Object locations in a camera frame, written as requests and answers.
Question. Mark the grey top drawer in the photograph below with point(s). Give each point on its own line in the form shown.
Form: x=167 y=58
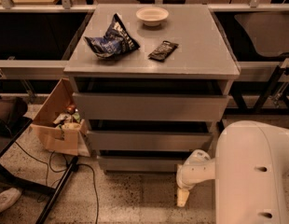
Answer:
x=150 y=107

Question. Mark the white bowl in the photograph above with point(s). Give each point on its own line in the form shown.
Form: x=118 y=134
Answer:
x=152 y=16

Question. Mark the black table leg frame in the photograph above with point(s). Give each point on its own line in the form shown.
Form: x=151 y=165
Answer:
x=7 y=178

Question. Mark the grey drawer cabinet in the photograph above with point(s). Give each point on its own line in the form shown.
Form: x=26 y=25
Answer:
x=150 y=94

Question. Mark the black snack bar wrapper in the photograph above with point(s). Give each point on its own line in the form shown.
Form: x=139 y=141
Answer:
x=165 y=49

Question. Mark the grey bottom drawer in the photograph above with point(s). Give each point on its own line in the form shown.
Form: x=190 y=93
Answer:
x=138 y=164

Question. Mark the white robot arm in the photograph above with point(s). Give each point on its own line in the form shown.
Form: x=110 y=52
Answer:
x=250 y=163

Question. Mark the blue chip bag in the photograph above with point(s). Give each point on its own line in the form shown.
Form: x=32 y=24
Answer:
x=116 y=41

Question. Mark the grey middle drawer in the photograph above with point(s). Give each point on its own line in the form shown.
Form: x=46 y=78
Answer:
x=148 y=141

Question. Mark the cardboard box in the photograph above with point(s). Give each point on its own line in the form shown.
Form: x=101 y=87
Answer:
x=70 y=142

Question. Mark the items in cardboard box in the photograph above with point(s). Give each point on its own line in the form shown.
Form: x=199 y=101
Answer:
x=69 y=119

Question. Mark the white shoe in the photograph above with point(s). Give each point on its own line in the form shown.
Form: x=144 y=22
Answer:
x=8 y=198

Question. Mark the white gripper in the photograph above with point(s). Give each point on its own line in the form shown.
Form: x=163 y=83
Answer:
x=185 y=175

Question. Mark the grey chair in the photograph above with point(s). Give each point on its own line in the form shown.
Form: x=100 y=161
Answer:
x=269 y=33

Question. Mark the dark bag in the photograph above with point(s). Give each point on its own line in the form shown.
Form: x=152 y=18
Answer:
x=12 y=116

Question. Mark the grey drawer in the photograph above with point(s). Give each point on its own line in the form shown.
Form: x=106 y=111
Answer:
x=138 y=164
x=148 y=141
x=150 y=107

